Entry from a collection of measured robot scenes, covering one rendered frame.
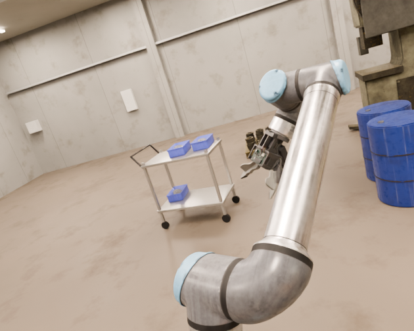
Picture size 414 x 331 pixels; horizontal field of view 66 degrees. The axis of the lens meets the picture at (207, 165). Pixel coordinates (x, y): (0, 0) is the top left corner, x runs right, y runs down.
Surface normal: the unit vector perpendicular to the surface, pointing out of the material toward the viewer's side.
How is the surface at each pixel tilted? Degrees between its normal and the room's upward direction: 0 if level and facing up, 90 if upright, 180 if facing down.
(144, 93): 90
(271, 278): 55
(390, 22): 90
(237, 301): 67
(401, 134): 90
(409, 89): 90
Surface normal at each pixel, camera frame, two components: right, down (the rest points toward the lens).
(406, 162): -0.39, 0.37
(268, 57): -0.11, 0.31
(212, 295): -0.64, -0.04
